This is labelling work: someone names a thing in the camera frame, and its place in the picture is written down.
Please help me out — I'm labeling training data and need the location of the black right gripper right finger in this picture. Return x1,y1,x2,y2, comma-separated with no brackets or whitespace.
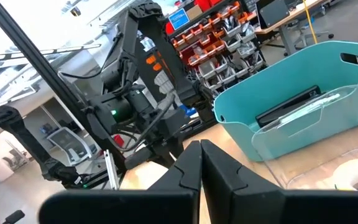
201,139,358,224

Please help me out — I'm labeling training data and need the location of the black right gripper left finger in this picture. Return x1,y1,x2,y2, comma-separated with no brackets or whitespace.
38,139,203,224

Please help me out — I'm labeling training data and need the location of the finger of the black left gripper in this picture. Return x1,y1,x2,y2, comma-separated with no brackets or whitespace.
124,145,158,170
157,141,185,169

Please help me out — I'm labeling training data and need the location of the yellow tape roll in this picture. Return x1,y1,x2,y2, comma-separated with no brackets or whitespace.
332,157,358,192

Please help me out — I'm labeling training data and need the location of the black stapler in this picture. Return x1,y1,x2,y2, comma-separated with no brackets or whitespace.
254,85,323,129

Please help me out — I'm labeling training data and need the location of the white office chair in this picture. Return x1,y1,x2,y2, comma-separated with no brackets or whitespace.
46,127,93,167

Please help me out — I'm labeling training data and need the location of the clear plastic bin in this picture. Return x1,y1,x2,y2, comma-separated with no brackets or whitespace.
251,83,358,191

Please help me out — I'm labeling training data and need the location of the parts shelf with bins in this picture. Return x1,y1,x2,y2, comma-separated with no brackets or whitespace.
165,0,267,91

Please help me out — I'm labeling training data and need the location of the blue sign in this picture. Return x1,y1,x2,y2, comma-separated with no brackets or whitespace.
167,7,191,31

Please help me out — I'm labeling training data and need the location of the cardboard box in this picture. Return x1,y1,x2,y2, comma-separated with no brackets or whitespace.
185,4,204,21

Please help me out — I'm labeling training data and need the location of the teal plastic bin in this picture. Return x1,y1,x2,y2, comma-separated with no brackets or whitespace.
213,40,358,163

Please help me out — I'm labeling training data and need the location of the wooden background table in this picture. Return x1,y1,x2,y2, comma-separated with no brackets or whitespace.
254,0,335,57

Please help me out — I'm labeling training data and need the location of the black braided cable bundle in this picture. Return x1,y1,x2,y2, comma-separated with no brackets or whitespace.
0,105,87,190

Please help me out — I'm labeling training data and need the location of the black aluminium table frame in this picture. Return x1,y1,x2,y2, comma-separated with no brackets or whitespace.
0,0,217,191

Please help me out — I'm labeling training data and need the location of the hanging yellow cable black plug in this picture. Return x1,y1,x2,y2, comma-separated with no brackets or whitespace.
302,0,319,45

